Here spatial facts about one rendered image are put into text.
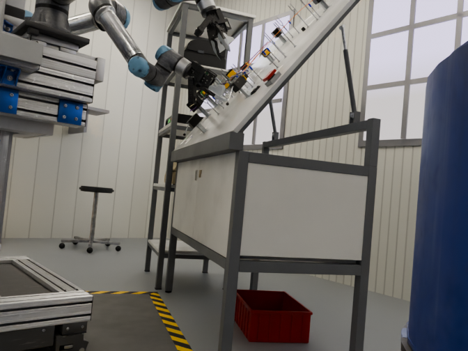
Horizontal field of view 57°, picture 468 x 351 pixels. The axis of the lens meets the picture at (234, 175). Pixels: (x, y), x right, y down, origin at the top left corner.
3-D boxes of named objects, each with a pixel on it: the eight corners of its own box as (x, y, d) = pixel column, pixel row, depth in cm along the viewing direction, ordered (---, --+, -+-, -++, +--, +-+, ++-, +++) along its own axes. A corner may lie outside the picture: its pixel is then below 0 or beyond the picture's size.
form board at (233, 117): (175, 152, 268) (173, 150, 267) (276, 43, 290) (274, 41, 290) (236, 134, 156) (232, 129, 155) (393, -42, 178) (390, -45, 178)
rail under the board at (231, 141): (228, 149, 155) (230, 131, 155) (170, 161, 267) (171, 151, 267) (243, 150, 156) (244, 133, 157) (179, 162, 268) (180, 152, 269)
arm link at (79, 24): (17, 20, 206) (114, -9, 189) (40, 32, 220) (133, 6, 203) (18, 44, 204) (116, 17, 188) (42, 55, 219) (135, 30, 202)
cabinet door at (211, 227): (223, 258, 158) (233, 151, 160) (191, 238, 210) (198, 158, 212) (230, 258, 159) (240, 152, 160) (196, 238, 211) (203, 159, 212)
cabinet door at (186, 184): (191, 238, 210) (199, 158, 212) (171, 226, 262) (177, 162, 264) (196, 238, 211) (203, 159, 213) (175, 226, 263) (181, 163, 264)
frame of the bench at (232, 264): (219, 373, 153) (239, 150, 156) (164, 291, 265) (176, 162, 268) (362, 365, 172) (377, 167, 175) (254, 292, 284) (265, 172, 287)
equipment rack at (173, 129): (154, 290, 266) (182, -2, 274) (143, 269, 324) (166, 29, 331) (230, 290, 282) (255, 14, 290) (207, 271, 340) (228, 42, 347)
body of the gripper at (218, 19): (232, 30, 189) (221, 4, 188) (216, 33, 184) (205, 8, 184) (225, 37, 195) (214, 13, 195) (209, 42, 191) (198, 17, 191)
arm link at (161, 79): (135, 79, 182) (149, 57, 181) (148, 86, 193) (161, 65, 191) (148, 88, 180) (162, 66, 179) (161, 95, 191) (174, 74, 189)
